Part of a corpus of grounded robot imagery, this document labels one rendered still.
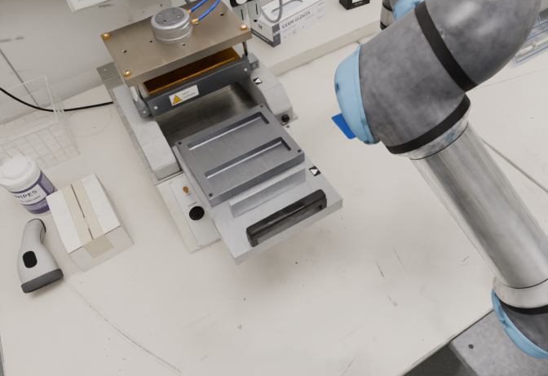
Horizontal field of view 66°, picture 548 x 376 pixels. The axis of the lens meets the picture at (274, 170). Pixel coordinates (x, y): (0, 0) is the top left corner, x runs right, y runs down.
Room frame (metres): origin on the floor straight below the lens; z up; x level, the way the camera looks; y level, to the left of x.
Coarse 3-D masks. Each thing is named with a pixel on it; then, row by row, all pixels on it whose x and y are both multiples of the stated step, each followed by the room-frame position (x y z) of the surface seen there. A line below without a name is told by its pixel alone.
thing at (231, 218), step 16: (192, 176) 0.52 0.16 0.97; (288, 176) 0.46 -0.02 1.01; (304, 176) 0.47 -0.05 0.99; (320, 176) 0.48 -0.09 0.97; (256, 192) 0.43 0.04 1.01; (272, 192) 0.44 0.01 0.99; (288, 192) 0.45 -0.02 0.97; (304, 192) 0.44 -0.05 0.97; (336, 192) 0.44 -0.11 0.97; (208, 208) 0.44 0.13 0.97; (224, 208) 0.43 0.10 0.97; (240, 208) 0.42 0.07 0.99; (256, 208) 0.42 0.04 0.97; (272, 208) 0.42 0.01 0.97; (336, 208) 0.41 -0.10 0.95; (224, 224) 0.40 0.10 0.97; (240, 224) 0.39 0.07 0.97; (288, 224) 0.38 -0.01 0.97; (304, 224) 0.39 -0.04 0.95; (224, 240) 0.37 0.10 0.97; (240, 240) 0.36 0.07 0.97; (272, 240) 0.36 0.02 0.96; (240, 256) 0.34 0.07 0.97
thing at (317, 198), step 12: (312, 192) 0.41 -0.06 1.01; (324, 192) 0.41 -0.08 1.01; (300, 204) 0.39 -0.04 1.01; (312, 204) 0.39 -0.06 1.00; (324, 204) 0.40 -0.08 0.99; (276, 216) 0.38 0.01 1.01; (288, 216) 0.38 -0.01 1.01; (252, 228) 0.36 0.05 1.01; (264, 228) 0.36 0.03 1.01; (252, 240) 0.35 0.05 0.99
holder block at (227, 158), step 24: (240, 120) 0.63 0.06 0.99; (264, 120) 0.63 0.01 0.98; (192, 144) 0.58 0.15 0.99; (216, 144) 0.58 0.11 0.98; (240, 144) 0.56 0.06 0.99; (264, 144) 0.55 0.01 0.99; (288, 144) 0.54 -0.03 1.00; (192, 168) 0.52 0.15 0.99; (216, 168) 0.51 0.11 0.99; (240, 168) 0.51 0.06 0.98; (264, 168) 0.49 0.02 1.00; (288, 168) 0.50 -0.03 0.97; (216, 192) 0.45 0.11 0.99; (240, 192) 0.46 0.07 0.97
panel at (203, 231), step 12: (288, 132) 0.66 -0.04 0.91; (168, 180) 0.55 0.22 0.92; (180, 180) 0.56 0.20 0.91; (180, 192) 0.54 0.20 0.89; (192, 192) 0.55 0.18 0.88; (180, 204) 0.53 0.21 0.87; (192, 204) 0.53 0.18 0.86; (204, 216) 0.52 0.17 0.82; (192, 228) 0.50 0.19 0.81; (204, 228) 0.51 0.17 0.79; (204, 240) 0.49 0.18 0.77
